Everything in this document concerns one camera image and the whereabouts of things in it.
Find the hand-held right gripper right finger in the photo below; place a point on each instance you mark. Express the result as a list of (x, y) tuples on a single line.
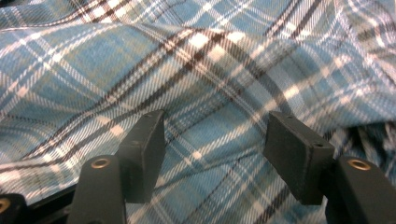
[(295, 155)]

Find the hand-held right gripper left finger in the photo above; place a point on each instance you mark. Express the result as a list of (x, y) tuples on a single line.
[(143, 155)]

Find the blue plaid shirt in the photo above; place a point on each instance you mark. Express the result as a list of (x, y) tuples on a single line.
[(199, 62)]

